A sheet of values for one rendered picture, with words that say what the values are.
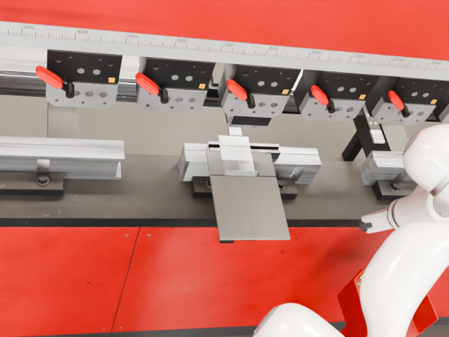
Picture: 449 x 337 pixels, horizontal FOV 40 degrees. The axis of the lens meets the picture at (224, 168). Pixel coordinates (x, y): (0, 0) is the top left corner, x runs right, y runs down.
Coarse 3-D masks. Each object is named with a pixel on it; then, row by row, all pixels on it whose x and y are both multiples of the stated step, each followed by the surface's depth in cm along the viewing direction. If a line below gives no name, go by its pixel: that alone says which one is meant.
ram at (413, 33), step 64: (0, 0) 113; (64, 0) 116; (128, 0) 118; (192, 0) 120; (256, 0) 122; (320, 0) 124; (384, 0) 127; (448, 0) 129; (256, 64) 137; (320, 64) 140
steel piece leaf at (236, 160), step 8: (224, 152) 165; (232, 152) 165; (240, 152) 166; (248, 152) 167; (224, 160) 163; (232, 160) 164; (240, 160) 164; (248, 160) 165; (224, 168) 162; (232, 168) 162; (240, 168) 163; (248, 168) 163
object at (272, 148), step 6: (210, 144) 166; (216, 144) 166; (252, 144) 169; (258, 144) 170; (264, 144) 170; (270, 144) 171; (276, 144) 171; (264, 150) 169; (270, 150) 169; (276, 150) 170; (276, 156) 171
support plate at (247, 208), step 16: (208, 160) 162; (256, 160) 166; (272, 160) 167; (224, 176) 160; (224, 192) 157; (240, 192) 159; (256, 192) 160; (272, 192) 161; (224, 208) 154; (240, 208) 156; (256, 208) 157; (272, 208) 158; (224, 224) 152; (240, 224) 153; (256, 224) 154; (272, 224) 155
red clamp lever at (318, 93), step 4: (312, 88) 142; (316, 88) 141; (312, 92) 141; (316, 92) 141; (320, 92) 142; (316, 96) 142; (320, 96) 142; (324, 96) 143; (320, 100) 144; (324, 100) 144; (328, 100) 147; (332, 100) 148; (324, 104) 145; (328, 104) 146; (332, 104) 147; (328, 108) 147; (332, 108) 146; (332, 112) 147
